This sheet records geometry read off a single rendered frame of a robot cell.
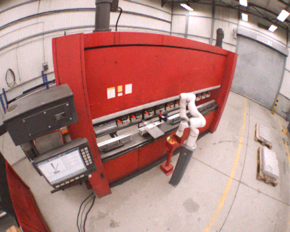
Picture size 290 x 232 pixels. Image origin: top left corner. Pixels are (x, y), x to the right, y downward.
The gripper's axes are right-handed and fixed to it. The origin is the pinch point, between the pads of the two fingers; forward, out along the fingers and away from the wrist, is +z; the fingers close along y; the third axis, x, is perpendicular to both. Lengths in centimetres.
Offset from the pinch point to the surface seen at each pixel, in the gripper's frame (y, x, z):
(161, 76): -38, -22, -88
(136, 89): -38, -59, -76
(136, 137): -34, -56, 0
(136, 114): -35, -57, -42
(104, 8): -54, -96, -168
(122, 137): -35, -79, -10
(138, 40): -42, -61, -133
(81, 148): 14, -139, -73
